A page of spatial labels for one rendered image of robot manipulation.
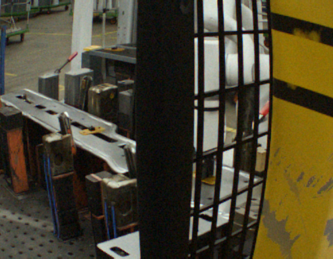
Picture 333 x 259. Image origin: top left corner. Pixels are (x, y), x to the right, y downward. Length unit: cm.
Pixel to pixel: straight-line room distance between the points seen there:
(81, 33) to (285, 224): 497
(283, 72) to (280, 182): 10
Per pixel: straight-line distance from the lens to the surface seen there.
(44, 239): 166
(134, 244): 107
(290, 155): 49
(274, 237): 53
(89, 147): 158
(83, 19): 538
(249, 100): 141
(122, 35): 636
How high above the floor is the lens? 155
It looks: 19 degrees down
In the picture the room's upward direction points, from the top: straight up
